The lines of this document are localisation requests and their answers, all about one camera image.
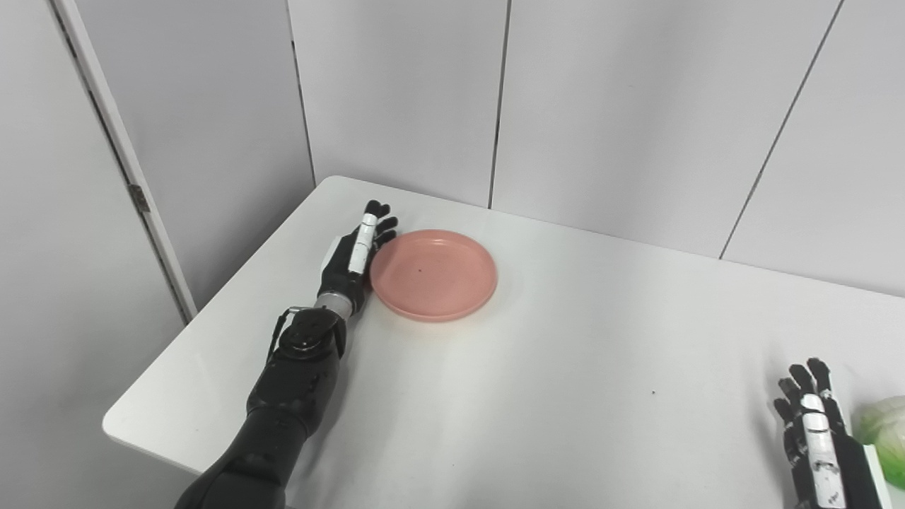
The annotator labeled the green white cabbage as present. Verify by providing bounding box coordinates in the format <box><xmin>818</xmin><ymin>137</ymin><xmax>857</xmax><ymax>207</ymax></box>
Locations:
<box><xmin>851</xmin><ymin>396</ymin><xmax>905</xmax><ymax>490</ymax></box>

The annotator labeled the pink round plate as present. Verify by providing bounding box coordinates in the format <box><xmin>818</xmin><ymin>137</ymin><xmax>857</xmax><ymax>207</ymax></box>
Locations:
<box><xmin>370</xmin><ymin>229</ymin><xmax>499</xmax><ymax>324</ymax></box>

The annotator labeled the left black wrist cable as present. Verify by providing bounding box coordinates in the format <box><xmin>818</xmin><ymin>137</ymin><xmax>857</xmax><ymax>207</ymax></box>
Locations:
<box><xmin>266</xmin><ymin>305</ymin><xmax>315</xmax><ymax>365</ymax></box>

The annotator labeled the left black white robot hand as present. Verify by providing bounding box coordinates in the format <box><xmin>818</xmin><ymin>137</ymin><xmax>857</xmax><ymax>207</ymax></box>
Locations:
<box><xmin>316</xmin><ymin>200</ymin><xmax>399</xmax><ymax>317</ymax></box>

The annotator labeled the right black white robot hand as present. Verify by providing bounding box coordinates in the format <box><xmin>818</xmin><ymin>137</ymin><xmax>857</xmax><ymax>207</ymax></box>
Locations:
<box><xmin>771</xmin><ymin>358</ymin><xmax>893</xmax><ymax>509</ymax></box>

